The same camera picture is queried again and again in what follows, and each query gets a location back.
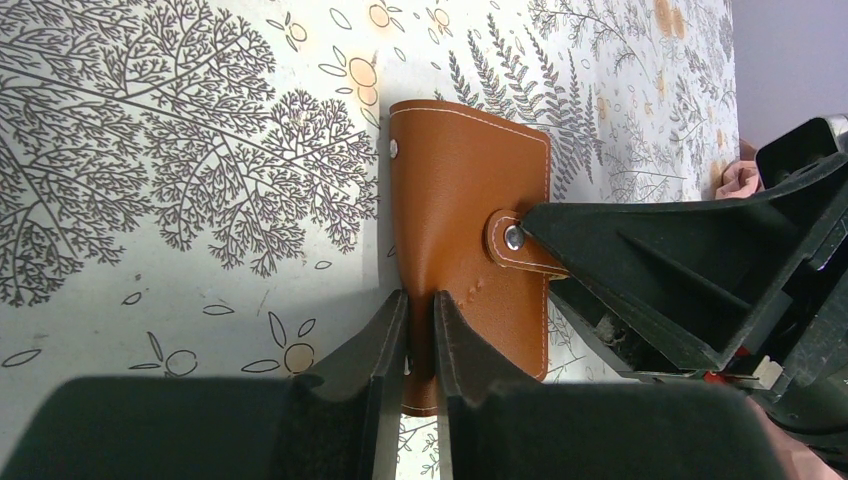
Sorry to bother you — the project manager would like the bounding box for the pink crumpled cloth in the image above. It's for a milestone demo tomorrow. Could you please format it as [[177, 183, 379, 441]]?
[[714, 140, 765, 200]]

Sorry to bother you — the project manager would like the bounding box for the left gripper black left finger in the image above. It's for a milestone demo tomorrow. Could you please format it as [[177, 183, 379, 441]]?
[[26, 290, 408, 479]]

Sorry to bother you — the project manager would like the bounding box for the brown leather card holder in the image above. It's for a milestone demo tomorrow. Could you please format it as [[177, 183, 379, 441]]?
[[389, 99, 566, 417]]

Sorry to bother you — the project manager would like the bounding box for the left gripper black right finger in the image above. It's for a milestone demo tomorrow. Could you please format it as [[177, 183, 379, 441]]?
[[434, 291, 786, 479]]

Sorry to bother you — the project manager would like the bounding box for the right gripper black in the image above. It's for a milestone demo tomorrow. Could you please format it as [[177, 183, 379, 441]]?
[[521, 116, 847, 431]]

